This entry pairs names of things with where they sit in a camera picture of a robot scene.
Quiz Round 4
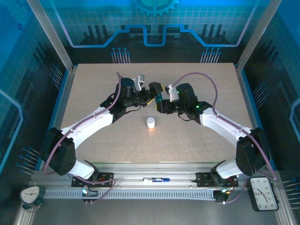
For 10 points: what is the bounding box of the blue table edge trim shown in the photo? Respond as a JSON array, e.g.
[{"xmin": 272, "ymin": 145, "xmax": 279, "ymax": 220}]
[{"xmin": 34, "ymin": 69, "xmax": 72, "ymax": 171}]

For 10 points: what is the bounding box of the blue and white marker pen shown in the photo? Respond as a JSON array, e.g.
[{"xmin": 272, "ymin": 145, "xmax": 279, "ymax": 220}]
[{"xmin": 142, "ymin": 177, "xmax": 171, "ymax": 183}]

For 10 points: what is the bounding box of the black controller box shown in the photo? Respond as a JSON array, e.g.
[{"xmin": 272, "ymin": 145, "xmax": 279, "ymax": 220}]
[
  {"xmin": 81, "ymin": 185, "xmax": 99, "ymax": 204},
  {"xmin": 214, "ymin": 189, "xmax": 232, "ymax": 204}
]

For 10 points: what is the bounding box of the rectangular black analog clock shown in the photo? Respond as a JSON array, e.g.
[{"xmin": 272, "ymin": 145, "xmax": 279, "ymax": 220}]
[{"xmin": 248, "ymin": 176, "xmax": 280, "ymax": 213}]

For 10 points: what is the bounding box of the round analog clock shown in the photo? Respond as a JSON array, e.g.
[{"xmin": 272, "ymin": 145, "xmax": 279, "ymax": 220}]
[{"xmin": 19, "ymin": 184, "xmax": 47, "ymax": 211}]

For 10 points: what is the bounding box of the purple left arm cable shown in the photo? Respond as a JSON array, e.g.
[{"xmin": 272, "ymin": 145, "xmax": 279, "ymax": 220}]
[{"xmin": 43, "ymin": 72, "xmax": 118, "ymax": 205}]

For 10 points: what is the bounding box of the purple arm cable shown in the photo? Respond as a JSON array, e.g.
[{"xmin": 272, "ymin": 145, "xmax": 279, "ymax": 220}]
[
  {"xmin": 172, "ymin": 72, "xmax": 278, "ymax": 205},
  {"xmin": 43, "ymin": 72, "xmax": 118, "ymax": 205}
]

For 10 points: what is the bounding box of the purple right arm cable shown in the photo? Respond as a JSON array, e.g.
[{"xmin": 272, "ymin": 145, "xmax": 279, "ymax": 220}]
[{"xmin": 172, "ymin": 72, "xmax": 278, "ymax": 205}]

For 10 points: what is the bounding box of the aluminium table side rail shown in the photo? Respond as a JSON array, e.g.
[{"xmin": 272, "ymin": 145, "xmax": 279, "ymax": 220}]
[
  {"xmin": 235, "ymin": 67, "xmax": 268, "ymax": 171},
  {"xmin": 37, "ymin": 67, "xmax": 78, "ymax": 171}
]

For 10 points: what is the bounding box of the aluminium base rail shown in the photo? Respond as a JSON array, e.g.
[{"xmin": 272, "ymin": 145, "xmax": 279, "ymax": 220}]
[{"xmin": 29, "ymin": 162, "xmax": 281, "ymax": 189}]

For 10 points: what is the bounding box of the slotted grey cable duct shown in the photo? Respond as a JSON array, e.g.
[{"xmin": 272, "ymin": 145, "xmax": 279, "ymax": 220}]
[{"xmin": 43, "ymin": 189, "xmax": 218, "ymax": 200}]

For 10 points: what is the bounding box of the aluminium frame post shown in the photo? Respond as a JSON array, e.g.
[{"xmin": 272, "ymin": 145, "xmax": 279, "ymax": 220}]
[
  {"xmin": 25, "ymin": 0, "xmax": 77, "ymax": 72},
  {"xmin": 235, "ymin": 0, "xmax": 283, "ymax": 72}
]

